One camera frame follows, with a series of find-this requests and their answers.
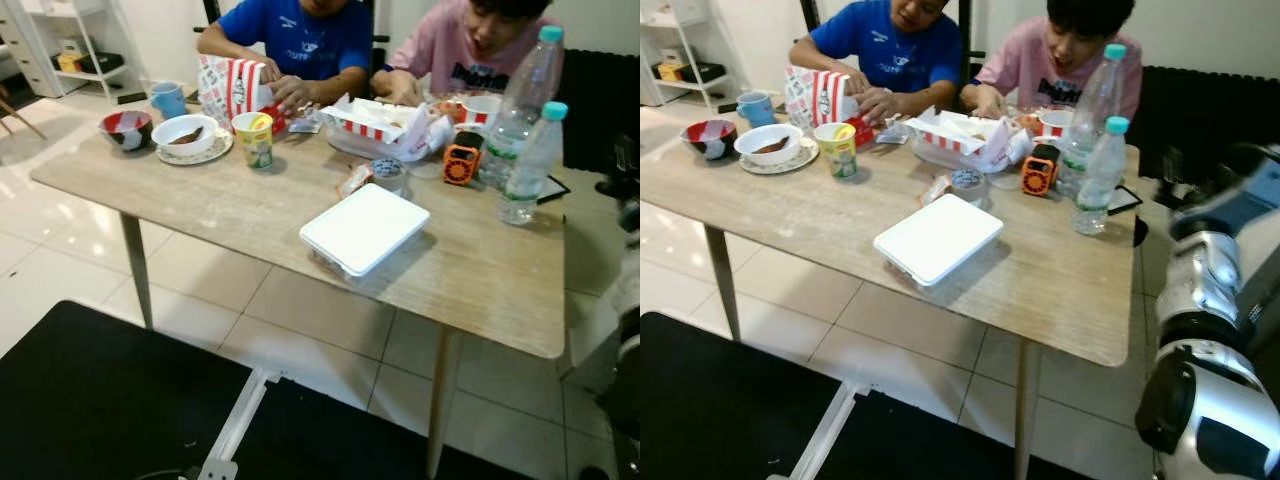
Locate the white lidded food container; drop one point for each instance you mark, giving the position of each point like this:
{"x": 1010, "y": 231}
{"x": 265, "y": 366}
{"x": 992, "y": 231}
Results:
{"x": 938, "y": 238}
{"x": 365, "y": 228}

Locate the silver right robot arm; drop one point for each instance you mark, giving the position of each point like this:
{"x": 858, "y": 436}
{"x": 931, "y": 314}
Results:
{"x": 1210, "y": 280}

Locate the black phone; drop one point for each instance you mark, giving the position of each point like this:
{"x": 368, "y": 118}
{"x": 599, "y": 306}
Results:
{"x": 1128, "y": 200}
{"x": 555, "y": 188}

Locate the red white patterned bowl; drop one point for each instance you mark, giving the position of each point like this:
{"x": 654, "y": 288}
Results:
{"x": 700, "y": 133}
{"x": 120, "y": 125}

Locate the small clear water bottle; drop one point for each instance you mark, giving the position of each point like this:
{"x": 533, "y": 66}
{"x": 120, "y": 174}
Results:
{"x": 1100, "y": 185}
{"x": 530, "y": 170}

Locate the white bowl with food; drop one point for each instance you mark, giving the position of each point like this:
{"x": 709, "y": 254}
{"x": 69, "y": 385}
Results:
{"x": 172, "y": 147}
{"x": 755, "y": 155}

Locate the black acoustic foam panel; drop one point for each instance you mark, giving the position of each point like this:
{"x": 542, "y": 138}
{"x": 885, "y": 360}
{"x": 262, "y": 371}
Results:
{"x": 600, "y": 100}
{"x": 1200, "y": 110}

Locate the white shelf unit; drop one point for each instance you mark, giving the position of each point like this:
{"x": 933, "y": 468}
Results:
{"x": 100, "y": 75}
{"x": 700, "y": 86}

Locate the yellow box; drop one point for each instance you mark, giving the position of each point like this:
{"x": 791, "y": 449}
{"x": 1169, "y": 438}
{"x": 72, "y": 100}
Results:
{"x": 668, "y": 71}
{"x": 68, "y": 62}

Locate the blue mug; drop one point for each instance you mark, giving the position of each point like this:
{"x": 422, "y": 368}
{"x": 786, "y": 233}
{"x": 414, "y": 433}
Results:
{"x": 170, "y": 100}
{"x": 757, "y": 110}

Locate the black box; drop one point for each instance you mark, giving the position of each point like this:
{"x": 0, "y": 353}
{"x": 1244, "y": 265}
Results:
{"x": 102, "y": 63}
{"x": 705, "y": 73}

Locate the tall clear water bottle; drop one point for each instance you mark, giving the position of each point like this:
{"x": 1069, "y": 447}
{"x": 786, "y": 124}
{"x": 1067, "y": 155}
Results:
{"x": 520, "y": 100}
{"x": 1095, "y": 105}

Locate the white patterned saucer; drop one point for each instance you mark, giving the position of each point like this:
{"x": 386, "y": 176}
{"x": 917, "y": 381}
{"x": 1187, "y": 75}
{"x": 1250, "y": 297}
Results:
{"x": 222, "y": 148}
{"x": 806, "y": 158}

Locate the black floor mat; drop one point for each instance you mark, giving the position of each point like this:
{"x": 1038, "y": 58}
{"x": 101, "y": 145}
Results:
{"x": 720, "y": 410}
{"x": 90, "y": 400}

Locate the light wooden dining table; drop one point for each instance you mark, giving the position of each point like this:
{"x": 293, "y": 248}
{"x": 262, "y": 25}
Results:
{"x": 230, "y": 210}
{"x": 830, "y": 215}

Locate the orange black small gadget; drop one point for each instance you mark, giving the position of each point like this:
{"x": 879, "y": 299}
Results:
{"x": 1038, "y": 176}
{"x": 460, "y": 165}

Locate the yellow green noodle cup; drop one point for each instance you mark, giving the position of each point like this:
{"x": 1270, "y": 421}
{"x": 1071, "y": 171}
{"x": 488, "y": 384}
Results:
{"x": 838, "y": 155}
{"x": 255, "y": 145}

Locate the red snack carton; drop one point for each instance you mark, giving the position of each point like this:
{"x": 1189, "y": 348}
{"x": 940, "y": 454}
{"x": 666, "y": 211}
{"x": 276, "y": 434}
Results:
{"x": 860, "y": 131}
{"x": 276, "y": 119}

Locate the small round glass jar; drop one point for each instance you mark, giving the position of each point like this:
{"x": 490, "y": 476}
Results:
{"x": 388, "y": 172}
{"x": 966, "y": 183}

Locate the white floor bar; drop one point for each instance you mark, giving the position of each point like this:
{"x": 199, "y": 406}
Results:
{"x": 825, "y": 430}
{"x": 240, "y": 420}

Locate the person in pink shirt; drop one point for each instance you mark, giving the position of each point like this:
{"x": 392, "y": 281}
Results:
{"x": 1030, "y": 65}
{"x": 440, "y": 50}

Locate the open striped food box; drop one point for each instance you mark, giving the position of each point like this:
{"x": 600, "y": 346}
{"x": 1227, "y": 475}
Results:
{"x": 385, "y": 125}
{"x": 965, "y": 135}

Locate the small snack wrapper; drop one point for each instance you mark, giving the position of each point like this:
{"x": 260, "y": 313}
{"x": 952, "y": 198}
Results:
{"x": 934, "y": 190}
{"x": 353, "y": 181}

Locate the person in blue shirt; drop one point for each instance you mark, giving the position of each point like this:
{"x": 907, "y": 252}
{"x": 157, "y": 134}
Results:
{"x": 300, "y": 40}
{"x": 900, "y": 50}

